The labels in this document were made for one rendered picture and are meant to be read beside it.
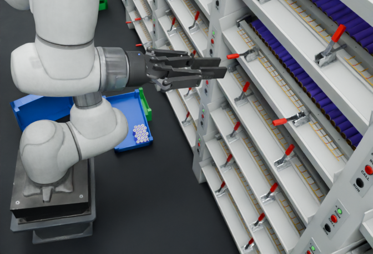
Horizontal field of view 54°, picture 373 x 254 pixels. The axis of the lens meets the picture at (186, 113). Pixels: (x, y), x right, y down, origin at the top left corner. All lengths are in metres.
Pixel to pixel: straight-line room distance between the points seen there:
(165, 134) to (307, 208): 1.16
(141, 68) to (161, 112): 1.41
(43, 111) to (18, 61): 1.47
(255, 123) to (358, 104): 0.47
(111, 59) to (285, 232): 0.76
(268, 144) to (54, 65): 0.68
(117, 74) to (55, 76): 0.12
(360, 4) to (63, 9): 0.50
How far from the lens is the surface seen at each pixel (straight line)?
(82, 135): 1.38
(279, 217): 1.23
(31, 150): 1.35
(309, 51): 0.87
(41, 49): 0.70
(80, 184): 1.53
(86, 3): 0.66
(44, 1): 0.66
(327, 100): 0.98
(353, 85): 0.81
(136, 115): 2.05
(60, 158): 1.38
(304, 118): 0.95
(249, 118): 1.20
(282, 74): 1.03
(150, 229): 1.74
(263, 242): 1.39
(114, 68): 0.74
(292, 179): 1.08
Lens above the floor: 1.55
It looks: 46 degrees down
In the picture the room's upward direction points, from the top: 5 degrees clockwise
